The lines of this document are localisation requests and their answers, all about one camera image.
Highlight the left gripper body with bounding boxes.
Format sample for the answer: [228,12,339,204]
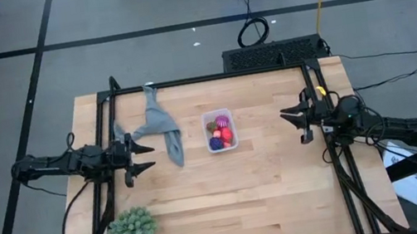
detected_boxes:
[110,132,140,190]

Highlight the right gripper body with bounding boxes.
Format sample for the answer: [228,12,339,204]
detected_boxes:
[293,86,325,145]

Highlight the red green dragon fruit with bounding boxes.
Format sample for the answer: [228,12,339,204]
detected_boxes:
[218,126,236,146]

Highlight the purple white striped onion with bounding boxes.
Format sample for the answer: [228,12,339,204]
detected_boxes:
[214,114,232,131]

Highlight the purple toy blackberry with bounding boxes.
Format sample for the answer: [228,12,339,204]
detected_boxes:
[208,135,225,153]

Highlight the clear plastic tupperware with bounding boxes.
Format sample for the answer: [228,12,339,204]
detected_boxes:
[199,106,241,156]

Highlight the grey cloth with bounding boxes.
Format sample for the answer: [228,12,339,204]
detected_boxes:
[107,80,188,178]

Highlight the black keyboard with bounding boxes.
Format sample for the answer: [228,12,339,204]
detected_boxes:
[221,32,328,76]

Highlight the green artificial plant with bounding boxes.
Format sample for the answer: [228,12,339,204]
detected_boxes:
[104,203,160,234]

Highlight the white paper sheet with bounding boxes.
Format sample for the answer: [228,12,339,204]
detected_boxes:
[380,136,417,211]

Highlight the black table frame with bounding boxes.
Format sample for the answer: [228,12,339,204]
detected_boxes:
[30,34,410,234]

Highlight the black floor cable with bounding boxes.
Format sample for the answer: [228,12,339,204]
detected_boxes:
[332,41,417,66]
[351,63,417,91]

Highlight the black hanging cable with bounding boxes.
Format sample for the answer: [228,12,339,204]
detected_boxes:
[230,0,273,49]

